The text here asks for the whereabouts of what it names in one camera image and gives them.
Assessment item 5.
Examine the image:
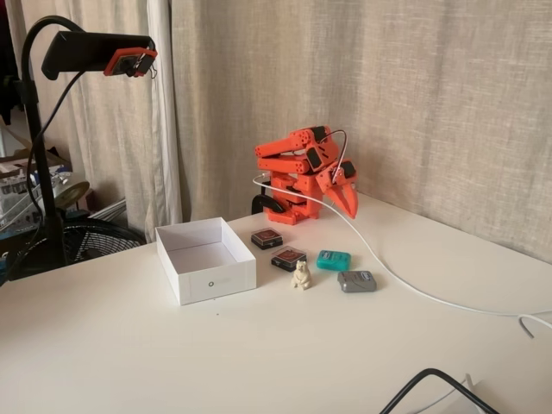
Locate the black square case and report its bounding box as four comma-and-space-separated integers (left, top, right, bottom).
250, 228, 281, 250
270, 246, 307, 272

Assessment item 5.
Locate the black power cable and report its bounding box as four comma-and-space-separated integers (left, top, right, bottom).
379, 367, 501, 414

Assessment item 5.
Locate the orange black overhead camera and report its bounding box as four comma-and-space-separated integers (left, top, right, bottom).
103, 48, 159, 79

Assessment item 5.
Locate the green rounded box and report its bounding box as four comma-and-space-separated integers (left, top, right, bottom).
317, 249, 353, 272

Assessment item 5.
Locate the black camera cable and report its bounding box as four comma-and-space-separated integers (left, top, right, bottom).
0, 71, 83, 286

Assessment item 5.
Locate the black table clamp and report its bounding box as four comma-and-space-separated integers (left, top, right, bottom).
251, 194, 285, 216

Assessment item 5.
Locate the short white cable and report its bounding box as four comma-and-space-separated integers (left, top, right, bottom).
518, 316, 552, 339

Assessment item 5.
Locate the brown cardboard box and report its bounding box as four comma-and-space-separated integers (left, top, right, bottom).
0, 148, 72, 185

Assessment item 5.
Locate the wide beige curtain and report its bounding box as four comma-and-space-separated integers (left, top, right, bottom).
170, 0, 552, 265

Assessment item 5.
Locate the black floor fan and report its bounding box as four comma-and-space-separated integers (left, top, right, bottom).
60, 217, 147, 264

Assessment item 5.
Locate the cream bear figurine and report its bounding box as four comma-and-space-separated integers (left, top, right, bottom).
291, 260, 313, 292

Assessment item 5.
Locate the black gooseneck stand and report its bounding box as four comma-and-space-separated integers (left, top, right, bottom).
8, 16, 87, 281

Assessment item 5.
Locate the white cardboard bin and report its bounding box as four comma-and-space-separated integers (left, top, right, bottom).
154, 216, 258, 306

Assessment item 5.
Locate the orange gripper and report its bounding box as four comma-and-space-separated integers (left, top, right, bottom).
316, 159, 360, 221

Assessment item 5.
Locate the gray rounded box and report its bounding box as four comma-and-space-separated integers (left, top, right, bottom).
336, 270, 379, 295

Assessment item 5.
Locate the black camera holder bar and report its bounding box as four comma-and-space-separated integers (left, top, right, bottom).
41, 30, 156, 81

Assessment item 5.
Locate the thin gripper servo wire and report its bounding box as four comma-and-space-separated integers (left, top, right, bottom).
318, 130, 349, 186

